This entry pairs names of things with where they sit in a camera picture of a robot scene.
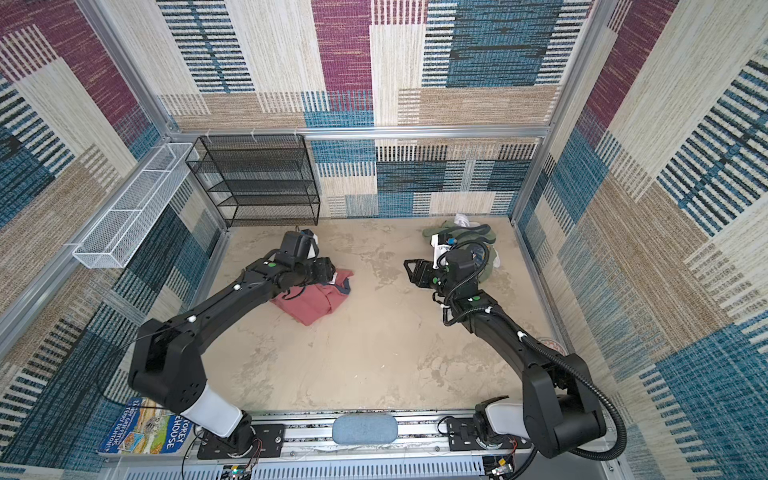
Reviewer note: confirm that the red cloth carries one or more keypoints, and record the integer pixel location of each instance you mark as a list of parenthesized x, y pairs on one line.
[(316, 300)]

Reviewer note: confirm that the colourful children's book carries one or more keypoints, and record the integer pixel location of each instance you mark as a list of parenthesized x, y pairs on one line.
[(143, 428)]

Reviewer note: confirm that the blue oval pad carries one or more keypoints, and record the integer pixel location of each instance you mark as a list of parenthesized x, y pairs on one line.
[(365, 429)]

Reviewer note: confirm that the white wire mesh basket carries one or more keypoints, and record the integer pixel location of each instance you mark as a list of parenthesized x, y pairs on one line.
[(115, 238)]

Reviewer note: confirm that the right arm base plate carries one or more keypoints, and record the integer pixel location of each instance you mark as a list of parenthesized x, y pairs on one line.
[(463, 435)]

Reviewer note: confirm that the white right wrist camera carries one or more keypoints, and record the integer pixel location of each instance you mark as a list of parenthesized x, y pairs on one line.
[(441, 243)]

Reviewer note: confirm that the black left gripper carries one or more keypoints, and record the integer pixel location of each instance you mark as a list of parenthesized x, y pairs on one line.
[(324, 273)]

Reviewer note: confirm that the green cloth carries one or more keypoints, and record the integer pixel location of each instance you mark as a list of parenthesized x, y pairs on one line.
[(483, 242)]

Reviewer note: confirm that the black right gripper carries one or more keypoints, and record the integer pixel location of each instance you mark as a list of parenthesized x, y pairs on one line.
[(422, 270)]

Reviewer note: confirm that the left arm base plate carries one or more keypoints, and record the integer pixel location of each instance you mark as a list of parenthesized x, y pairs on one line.
[(256, 440)]

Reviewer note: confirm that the black wire mesh shelf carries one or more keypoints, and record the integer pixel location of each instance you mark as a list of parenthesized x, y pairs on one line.
[(257, 180)]

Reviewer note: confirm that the white cloth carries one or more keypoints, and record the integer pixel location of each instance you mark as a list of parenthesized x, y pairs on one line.
[(464, 221)]

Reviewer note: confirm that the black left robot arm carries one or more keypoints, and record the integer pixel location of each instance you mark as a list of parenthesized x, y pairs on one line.
[(166, 365)]

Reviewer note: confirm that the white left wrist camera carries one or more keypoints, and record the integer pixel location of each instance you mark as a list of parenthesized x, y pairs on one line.
[(309, 242)]

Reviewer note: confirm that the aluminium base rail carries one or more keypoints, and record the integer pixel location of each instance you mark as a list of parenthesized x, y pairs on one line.
[(364, 445)]

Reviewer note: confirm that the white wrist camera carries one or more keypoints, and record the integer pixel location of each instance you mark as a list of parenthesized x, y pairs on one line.
[(441, 243), (309, 242)]

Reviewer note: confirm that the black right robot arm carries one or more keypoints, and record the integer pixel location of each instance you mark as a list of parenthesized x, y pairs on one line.
[(560, 411)]

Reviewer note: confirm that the clear tape roll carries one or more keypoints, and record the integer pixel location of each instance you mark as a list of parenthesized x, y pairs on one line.
[(554, 345)]

